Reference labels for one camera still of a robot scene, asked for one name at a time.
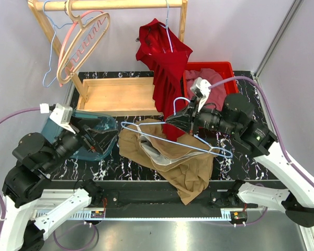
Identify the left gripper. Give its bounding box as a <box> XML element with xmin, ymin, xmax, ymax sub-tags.
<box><xmin>43</xmin><ymin>114</ymin><xmax>120</xmax><ymax>172</ymax></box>

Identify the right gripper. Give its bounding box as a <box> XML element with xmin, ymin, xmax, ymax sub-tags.
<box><xmin>165</xmin><ymin>95</ymin><xmax>239</xmax><ymax>135</ymax></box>

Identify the tan garment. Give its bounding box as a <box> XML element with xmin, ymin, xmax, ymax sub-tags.
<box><xmin>118</xmin><ymin>119</ymin><xmax>219</xmax><ymax>205</ymax></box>

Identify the blue wire hanger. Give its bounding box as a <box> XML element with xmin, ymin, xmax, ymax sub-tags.
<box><xmin>120</xmin><ymin>97</ymin><xmax>233</xmax><ymax>159</ymax></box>
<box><xmin>42</xmin><ymin>1</ymin><xmax>72</xmax><ymax>88</ymax></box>
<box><xmin>165</xmin><ymin>0</ymin><xmax>173</xmax><ymax>53</ymax></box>

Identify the red pleated skirt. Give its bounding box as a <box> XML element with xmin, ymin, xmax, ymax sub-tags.
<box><xmin>135</xmin><ymin>18</ymin><xmax>194</xmax><ymax>142</ymax></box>

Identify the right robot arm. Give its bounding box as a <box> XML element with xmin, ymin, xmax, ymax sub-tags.
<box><xmin>166</xmin><ymin>93</ymin><xmax>314</xmax><ymax>227</ymax></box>

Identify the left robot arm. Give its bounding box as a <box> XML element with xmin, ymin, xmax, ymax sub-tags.
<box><xmin>0</xmin><ymin>117</ymin><xmax>119</xmax><ymax>250</ymax></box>

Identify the pink wooden hanger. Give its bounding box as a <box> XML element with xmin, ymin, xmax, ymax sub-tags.
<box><xmin>57</xmin><ymin>1</ymin><xmax>110</xmax><ymax>86</ymax></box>

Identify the teal plastic basket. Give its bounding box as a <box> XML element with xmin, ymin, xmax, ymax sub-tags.
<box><xmin>40</xmin><ymin>109</ymin><xmax>119</xmax><ymax>162</ymax></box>

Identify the wooden clothes rack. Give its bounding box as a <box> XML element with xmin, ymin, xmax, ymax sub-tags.
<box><xmin>28</xmin><ymin>1</ymin><xmax>187</xmax><ymax>116</ymax></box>

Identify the mauve cloth in bin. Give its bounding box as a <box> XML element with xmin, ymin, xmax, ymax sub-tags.
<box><xmin>185</xmin><ymin>68</ymin><xmax>227</xmax><ymax>110</ymax></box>

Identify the red plastic bin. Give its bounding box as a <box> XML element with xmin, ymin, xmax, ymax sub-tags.
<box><xmin>183</xmin><ymin>62</ymin><xmax>239</xmax><ymax>99</ymax></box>

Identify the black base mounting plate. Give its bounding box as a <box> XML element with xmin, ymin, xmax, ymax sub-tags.
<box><xmin>96</xmin><ymin>180</ymin><xmax>244</xmax><ymax>220</ymax></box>

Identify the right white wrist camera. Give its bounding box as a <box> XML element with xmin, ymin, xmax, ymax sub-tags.
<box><xmin>190</xmin><ymin>77</ymin><xmax>211</xmax><ymax>111</ymax></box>

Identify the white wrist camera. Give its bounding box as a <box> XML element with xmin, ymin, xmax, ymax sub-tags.
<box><xmin>190</xmin><ymin>77</ymin><xmax>211</xmax><ymax>111</ymax></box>
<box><xmin>39</xmin><ymin>103</ymin><xmax>76</xmax><ymax>134</ymax></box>

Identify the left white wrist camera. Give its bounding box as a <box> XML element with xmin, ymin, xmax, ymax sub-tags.
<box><xmin>39</xmin><ymin>103</ymin><xmax>76</xmax><ymax>134</ymax></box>

